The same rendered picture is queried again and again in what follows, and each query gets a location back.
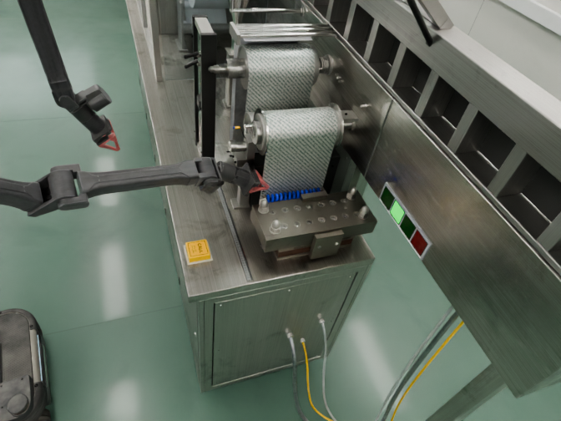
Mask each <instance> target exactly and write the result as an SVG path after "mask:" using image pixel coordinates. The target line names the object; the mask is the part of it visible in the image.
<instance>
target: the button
mask: <svg viewBox="0 0 561 421"><path fill-rule="evenodd" d="M185 247H186V250H187V255H188V258H189V262H194V261H203V260H208V259H210V250H209V247H208V244H207V240H206V239H205V240H200V241H191V242H186V243H185Z"/></svg>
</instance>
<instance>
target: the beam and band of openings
mask: <svg viewBox="0 0 561 421"><path fill-rule="evenodd" d="M304 1H305V2H306V3H307V5H308V6H309V7H310V8H311V9H312V10H313V11H314V12H315V13H316V14H317V15H318V16H319V17H320V19H321V20H322V21H323V22H324V23H329V28H333V33H337V37H338V38H339V39H340V40H341V41H342V42H343V43H344V44H345V45H346V46H347V47H348V48H349V49H350V50H351V51H352V52H353V53H354V54H355V56H356V57H357V58H358V59H359V60H360V61H361V62H362V63H363V64H364V65H365V66H366V68H367V69H368V70H369V71H370V72H371V73H372V74H373V75H374V76H375V77H376V78H377V79H378V80H379V82H380V83H381V84H382V85H383V86H384V87H385V88H386V89H387V90H388V91H389V92H390V93H391V95H392V96H393V97H394V98H395V99H396V100H397V101H398V102H399V103H400V104H401V105H402V107H403V108H404V109H405V110H406V111H407V112H408V113H409V114H410V115H411V116H412V117H413V118H414V119H415V120H416V121H417V122H418V123H419V124H420V125H421V126H422V127H423V128H424V129H425V130H426V131H427V133H428V134H429V135H430V136H431V137H432V138H433V139H434V140H435V141H436V142H437V143H438V145H439V146H440V147H441V148H442V149H443V150H444V151H445V152H446V153H447V154H448V155H449V156H450V158H451V159H452V160H453V161H454V162H455V163H456V164H457V165H458V166H459V167H460V168H461V169H462V171H463V172H464V173H465V174H466V175H467V176H468V177H469V178H470V179H471V180H472V181H473V183H474V184H475V185H476V186H477V187H478V188H479V189H480V190H481V191H482V192H483V193H484V194H485V195H486V197H487V198H488V199H489V200H490V201H491V202H492V203H493V204H494V205H495V206H496V207H497V208H498V209H499V210H500V211H501V212H502V213H503V214H504V215H505V216H506V217H507V218H508V219H509V221H510V222H511V223H512V224H513V225H514V226H515V227H516V228H517V229H518V230H519V231H520V232H521V234H522V235H523V236H524V237H525V238H526V239H527V240H528V241H529V242H530V243H531V244H532V245H533V247H534V248H535V249H536V250H537V251H538V252H539V253H540V254H541V255H542V256H543V257H544V258H545V260H546V261H547V262H548V263H549V264H550V265H551V266H552V267H553V268H554V269H555V270H556V271H557V273H558V274H559V275H560V276H561V101H559V100H558V99H556V98H555V97H554V96H553V95H551V94H550V93H548V92H547V91H545V90H544V89H542V88H541V87H539V86H538V85H537V84H536V83H534V82H533V81H531V80H530V79H528V78H527V77H525V76H524V75H523V74H521V73H520V72H519V71H517V70H516V69H515V68H513V67H512V66H510V65H509V64H507V63H506V62H504V61H503V60H502V59H500V58H499V57H498V56H496V55H495V54H494V53H492V52H490V51H489V50H488V49H486V48H485V47H484V46H482V45H481V44H480V43H478V42H477V41H475V40H474V39H472V38H470V37H469V36H468V35H467V34H465V33H464V32H463V31H461V30H460V29H458V28H457V27H455V26H453V27H452V28H451V29H440V28H438V27H437V26H436V25H434V24H433V23H431V22H430V21H429V20H427V19H426V18H425V17H423V16H422V17H423V19H424V22H425V24H426V25H427V28H428V31H429V33H430V34H431V36H432V45H431V47H428V46H427V45H426V40H425V38H424V37H423V35H422V31H421V29H420V28H419V26H418V24H417V21H416V19H415V18H414V15H413V13H412V10H411V9H410V7H409V5H407V4H406V3H405V2H403V1H402V0H304Z"/></svg>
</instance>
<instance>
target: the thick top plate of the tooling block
mask: <svg viewBox="0 0 561 421"><path fill-rule="evenodd" d="M347 193H348V191H343V192H337V193H331V194H328V196H327V199H324V200H314V201H307V202H302V201H301V198H297V199H291V200H281V201H275V202H269V203H268V205H269V212H268V213H266V214H261V213H260V212H259V211H258V208H259V204H257V205H252V211H251V219H252V221H253V223H254V226H255V229H256V232H257V234H258V237H259V239H260V243H261V245H262V247H263V250H264V252H269V251H277V250H282V249H286V248H291V247H296V246H304V245H309V244H312V241H313V238H314V235H315V234H319V233H324V232H329V231H338V230H342V231H343V233H344V236H343V238H345V237H349V236H358V235H363V234H367V233H372V232H373V231H374V228H375V226H376V224H377V219H376V217H375V216H374V215H373V214H372V212H371V210H370V209H369V215H368V218H367V219H365V220H363V219H361V218H360V217H359V216H358V212H359V211H360V209H361V208H362V207H363V206H364V205H367V204H366V202H365V201H364V200H363V198H362V197H361V195H360V193H359V192H358V191H357V192H356V199H355V200H349V199H347V198H346V194H347ZM274 220H278V221H279V222H280V234H278V235H273V234H271V233H270V227H271V224H272V222H273V221H274Z"/></svg>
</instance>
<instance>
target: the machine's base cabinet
mask: <svg viewBox="0 0 561 421"><path fill-rule="evenodd" d="M138 67H139V61H138ZM139 85H140V87H141V94H142V98H143V102H144V110H145V114H146V119H147V123H148V127H149V135H150V140H151V144H152V149H153V153H154V162H155V165H156V166H158V165H159V157H158V153H157V149H156V145H155V141H154V133H153V129H152V125H151V121H150V117H149V109H148V105H147V101H146V97H145V92H144V86H143V81H142V77H141V73H140V68H139ZM160 190H161V195H162V199H163V203H164V211H165V215H166V220H167V225H168V229H169V237H170V241H171V246H172V250H173V254H174V262H175V266H176V271H177V275H178V279H179V287H180V291H181V296H182V300H183V304H184V313H185V317H186V321H187V326H188V330H189V335H190V342H191V347H192V351H193V355H194V360H195V367H196V372H197V376H198V380H199V385H200V392H201V393H203V392H206V391H209V390H212V389H215V388H220V387H224V386H226V385H230V384H232V383H238V382H241V381H244V380H247V379H250V378H255V377H259V376H261V375H265V374H268V373H273V372H276V371H280V370H282V369H286V368H291V367H293V364H292V354H291V345H290V341H289V339H287V336H286V335H287V334H288V333H291V332H292V333H293V334H294V337H293V341H294V344H295V350H296V366H297V365H300V364H303V363H306V356H305V352H304V348H303V345H302V343H301V341H300V340H301V339H302V338H304V339H305V341H306V342H304V344H305V347H306V353H307V359H308V362H311V361H315V360H317V359H321V358H324V335H323V330H322V326H321V324H320V323H319V320H320V319H322V318H323V319H324V320H325V323H324V326H325V329H326V342H327V352H326V356H327V357H328V356H329V353H330V351H331V349H332V347H333V345H334V343H335V341H336V339H337V337H338V335H339V333H340V330H341V328H342V326H343V324H344V322H345V320H346V318H347V316H348V314H349V312H350V310H351V307H352V305H353V303H354V301H355V300H356V297H357V295H358V293H359V291H360V290H361V286H362V284H363V282H364V281H365V279H366V276H367V274H368V272H369V271H370V269H371V265H372V264H371V265H368V266H360V267H357V268H352V269H348V270H345V271H337V272H333V273H329V274H325V275H320V276H314V277H309V278H306V279H301V280H297V281H293V282H286V283H282V284H278V285H274V286H270V287H262V288H259V289H255V290H250V291H247V292H239V293H236V294H231V295H227V296H223V297H216V298H212V299H208V300H203V301H200V302H192V303H189V302H188V297H187V293H186V290H185V285H184V278H183V273H182V270H181V265H180V261H179V253H178V250H177V246H176V241H175V237H174V230H173V226H172V221H171V217H170V213H169V206H168V201H167V197H166V193H165V188H164V186H160Z"/></svg>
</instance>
